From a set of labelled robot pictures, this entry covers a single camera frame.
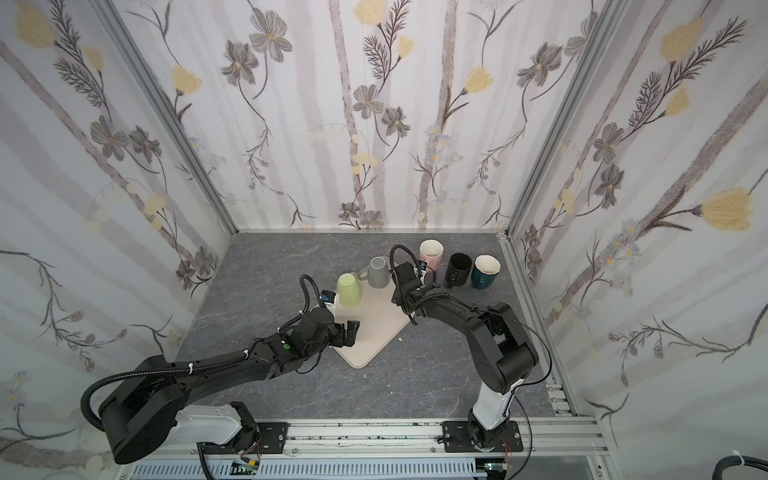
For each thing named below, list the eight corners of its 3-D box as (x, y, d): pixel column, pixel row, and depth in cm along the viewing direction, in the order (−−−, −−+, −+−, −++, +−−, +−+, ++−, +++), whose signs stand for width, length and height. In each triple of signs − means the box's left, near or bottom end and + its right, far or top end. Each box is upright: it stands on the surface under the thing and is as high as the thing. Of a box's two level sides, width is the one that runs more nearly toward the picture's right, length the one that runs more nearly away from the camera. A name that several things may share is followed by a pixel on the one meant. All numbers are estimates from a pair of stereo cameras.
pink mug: (418, 276, 109) (421, 257, 101) (416, 258, 115) (419, 238, 106) (440, 276, 110) (445, 257, 101) (438, 258, 115) (442, 238, 106)
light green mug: (338, 307, 99) (335, 293, 92) (341, 287, 104) (338, 272, 97) (361, 307, 99) (359, 293, 93) (362, 288, 104) (361, 273, 98)
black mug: (446, 291, 105) (451, 274, 98) (443, 269, 112) (448, 252, 104) (468, 291, 105) (475, 275, 98) (464, 269, 112) (470, 252, 104)
